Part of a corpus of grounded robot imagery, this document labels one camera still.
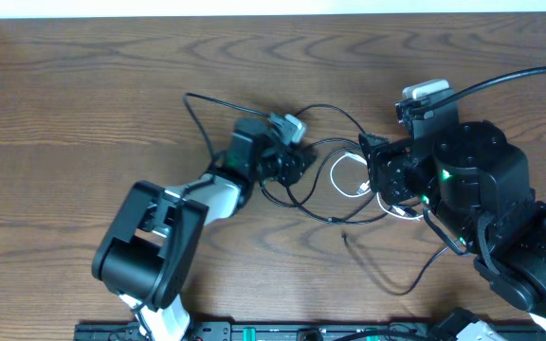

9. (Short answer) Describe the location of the white usb cable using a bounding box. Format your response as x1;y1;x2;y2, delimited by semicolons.
328;152;425;222

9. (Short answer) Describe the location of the black usb cable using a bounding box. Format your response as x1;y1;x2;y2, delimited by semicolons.
259;103;421;225
341;232;452;296

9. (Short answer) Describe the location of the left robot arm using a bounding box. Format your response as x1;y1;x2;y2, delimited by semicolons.
92;115;316;340

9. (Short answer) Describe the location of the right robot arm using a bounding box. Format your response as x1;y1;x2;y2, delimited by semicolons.
358;84;546;319

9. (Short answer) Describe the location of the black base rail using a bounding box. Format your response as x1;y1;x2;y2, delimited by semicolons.
73;307;546;341

